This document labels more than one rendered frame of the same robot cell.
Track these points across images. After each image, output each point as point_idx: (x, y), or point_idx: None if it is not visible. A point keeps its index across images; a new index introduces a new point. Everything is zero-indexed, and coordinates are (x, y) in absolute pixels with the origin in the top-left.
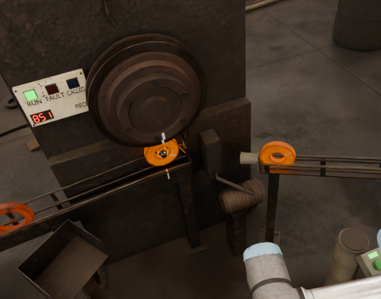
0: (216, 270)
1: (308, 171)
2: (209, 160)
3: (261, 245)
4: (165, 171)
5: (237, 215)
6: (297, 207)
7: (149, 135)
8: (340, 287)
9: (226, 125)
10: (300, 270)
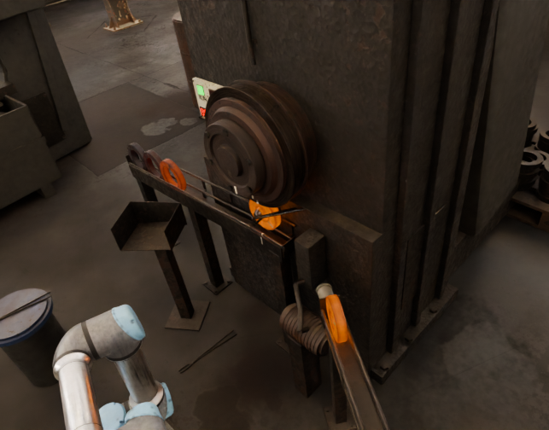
0: (270, 376)
1: (344, 367)
2: (296, 260)
3: (123, 310)
4: (260, 234)
5: (291, 339)
6: None
7: (225, 179)
8: (78, 380)
9: (341, 246)
10: None
